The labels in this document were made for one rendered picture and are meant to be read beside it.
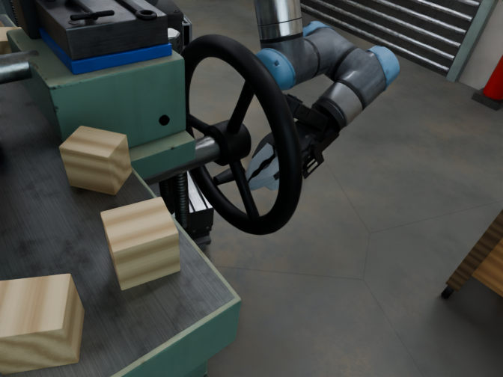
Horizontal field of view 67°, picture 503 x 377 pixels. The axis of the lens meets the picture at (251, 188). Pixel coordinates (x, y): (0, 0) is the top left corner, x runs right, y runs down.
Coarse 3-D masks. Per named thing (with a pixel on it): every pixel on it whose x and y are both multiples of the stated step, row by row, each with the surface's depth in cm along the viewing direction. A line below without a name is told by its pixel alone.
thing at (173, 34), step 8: (168, 32) 41; (176, 32) 41; (168, 40) 40; (176, 40) 40; (176, 48) 41; (176, 176) 55; (184, 176) 56; (160, 184) 62; (168, 184) 62; (176, 184) 56; (184, 184) 57; (160, 192) 64; (168, 192) 63; (176, 192) 58; (184, 192) 58; (168, 200) 65; (176, 200) 59; (184, 200) 59; (168, 208) 66; (176, 208) 61; (184, 208) 60; (176, 216) 62; (184, 216) 62; (184, 224) 64
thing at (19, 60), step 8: (0, 56) 35; (8, 56) 35; (16, 56) 35; (24, 56) 36; (32, 56) 36; (0, 64) 34; (8, 64) 35; (16, 64) 35; (24, 64) 35; (0, 72) 34; (8, 72) 35; (16, 72) 35; (24, 72) 36; (0, 80) 35; (8, 80) 35; (16, 80) 36
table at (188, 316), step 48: (0, 96) 41; (0, 144) 35; (48, 144) 36; (144, 144) 42; (192, 144) 44; (0, 192) 31; (48, 192) 31; (96, 192) 32; (144, 192) 32; (0, 240) 27; (48, 240) 28; (96, 240) 28; (192, 240) 29; (96, 288) 25; (144, 288) 26; (192, 288) 26; (96, 336) 23; (144, 336) 23; (192, 336) 24
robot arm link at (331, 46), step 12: (312, 24) 73; (312, 36) 69; (324, 36) 70; (336, 36) 71; (324, 48) 68; (336, 48) 70; (348, 48) 70; (324, 60) 69; (336, 60) 70; (324, 72) 72
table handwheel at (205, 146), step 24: (192, 48) 50; (216, 48) 46; (240, 48) 44; (192, 72) 56; (240, 72) 44; (264, 72) 42; (240, 96) 47; (264, 96) 42; (192, 120) 59; (240, 120) 50; (288, 120) 42; (216, 144) 52; (240, 144) 52; (288, 144) 43; (192, 168) 51; (240, 168) 54; (288, 168) 44; (216, 192) 63; (240, 192) 55; (288, 192) 45; (240, 216) 58; (264, 216) 52; (288, 216) 48
